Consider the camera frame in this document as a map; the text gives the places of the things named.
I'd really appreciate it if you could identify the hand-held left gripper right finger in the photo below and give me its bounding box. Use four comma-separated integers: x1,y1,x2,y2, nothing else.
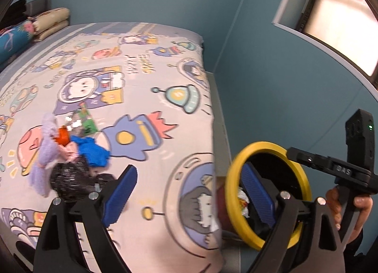
241,162,346,273

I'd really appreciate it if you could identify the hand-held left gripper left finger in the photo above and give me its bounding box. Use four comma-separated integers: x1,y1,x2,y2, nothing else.
35,164,138,273

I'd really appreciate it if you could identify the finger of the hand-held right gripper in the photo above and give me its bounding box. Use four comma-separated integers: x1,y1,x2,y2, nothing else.
286,147,339,177

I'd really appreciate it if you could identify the yellow-rimmed trash bin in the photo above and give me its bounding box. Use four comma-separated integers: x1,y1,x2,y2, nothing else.
214,142,312,262

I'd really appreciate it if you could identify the black plastic bag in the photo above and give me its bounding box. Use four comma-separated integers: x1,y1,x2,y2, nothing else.
50,156,117,203

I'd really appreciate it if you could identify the pink cloth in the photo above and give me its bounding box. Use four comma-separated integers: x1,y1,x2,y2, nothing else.
57,142,82,163

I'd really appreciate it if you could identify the green snack wrapper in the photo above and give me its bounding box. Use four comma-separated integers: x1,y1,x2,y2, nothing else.
63,103,99,136

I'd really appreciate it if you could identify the person's right forearm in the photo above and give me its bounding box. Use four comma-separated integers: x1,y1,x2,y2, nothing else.
344,229,374,273

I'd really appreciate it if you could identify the person's right hand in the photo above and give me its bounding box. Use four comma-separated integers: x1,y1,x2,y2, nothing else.
326,187,373,245

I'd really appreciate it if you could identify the white crumpled paper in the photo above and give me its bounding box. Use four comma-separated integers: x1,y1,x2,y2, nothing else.
236,187,251,219

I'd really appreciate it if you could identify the blue crumpled glove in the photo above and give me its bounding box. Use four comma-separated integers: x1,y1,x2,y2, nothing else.
71,134,111,167

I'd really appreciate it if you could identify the orange crumpled ball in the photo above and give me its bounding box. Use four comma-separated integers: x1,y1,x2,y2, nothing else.
56,126,73,147

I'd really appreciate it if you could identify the grey bed base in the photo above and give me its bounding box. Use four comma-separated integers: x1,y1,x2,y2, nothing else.
205,71,245,273

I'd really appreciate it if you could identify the purple crumpled cloth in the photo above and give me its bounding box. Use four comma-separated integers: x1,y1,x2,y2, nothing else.
28,112,70,197

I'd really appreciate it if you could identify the cartoon printed bed sheet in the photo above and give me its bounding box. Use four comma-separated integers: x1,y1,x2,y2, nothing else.
0,22,225,273

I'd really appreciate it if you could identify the window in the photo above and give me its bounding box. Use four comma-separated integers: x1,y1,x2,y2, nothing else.
272,0,378,89

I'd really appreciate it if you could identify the blue floral pillow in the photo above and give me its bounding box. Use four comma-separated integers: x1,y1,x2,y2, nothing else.
0,19,39,65

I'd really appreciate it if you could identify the grey headboard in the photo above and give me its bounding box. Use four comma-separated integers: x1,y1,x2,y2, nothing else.
25,0,49,18

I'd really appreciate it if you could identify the dark clothing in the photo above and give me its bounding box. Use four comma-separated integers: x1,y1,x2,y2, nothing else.
6,0,28,21

